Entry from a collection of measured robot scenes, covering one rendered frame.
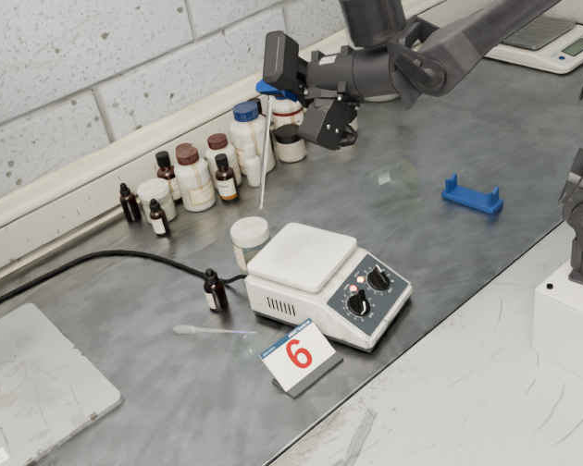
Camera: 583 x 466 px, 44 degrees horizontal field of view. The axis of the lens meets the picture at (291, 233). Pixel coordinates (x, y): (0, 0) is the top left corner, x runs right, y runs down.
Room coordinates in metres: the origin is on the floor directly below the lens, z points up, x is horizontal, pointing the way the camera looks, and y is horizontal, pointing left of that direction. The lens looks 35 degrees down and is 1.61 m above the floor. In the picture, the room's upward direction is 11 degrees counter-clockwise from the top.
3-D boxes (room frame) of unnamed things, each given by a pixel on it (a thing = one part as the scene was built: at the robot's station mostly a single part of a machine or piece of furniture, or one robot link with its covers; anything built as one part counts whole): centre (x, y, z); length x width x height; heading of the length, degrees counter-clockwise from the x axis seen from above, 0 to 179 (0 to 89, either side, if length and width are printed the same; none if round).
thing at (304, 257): (0.82, -0.01, 0.98); 0.12 x 0.12 x 0.01; 50
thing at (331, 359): (0.69, 0.02, 0.92); 0.09 x 0.06 x 0.04; 126
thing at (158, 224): (1.07, 0.22, 0.94); 0.03 x 0.03 x 0.07
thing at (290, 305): (0.80, -0.03, 0.94); 0.22 x 0.13 x 0.08; 50
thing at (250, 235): (0.92, 0.06, 0.94); 0.06 x 0.06 x 0.08
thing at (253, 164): (1.18, 0.05, 0.94); 0.03 x 0.03 x 0.08
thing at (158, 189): (1.12, 0.23, 0.93); 0.06 x 0.06 x 0.07
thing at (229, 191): (1.14, 0.10, 0.94); 0.04 x 0.04 x 0.09
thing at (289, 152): (1.25, -0.03, 0.93); 0.05 x 0.05 x 0.06
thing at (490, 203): (0.99, -0.31, 0.92); 0.10 x 0.03 x 0.04; 40
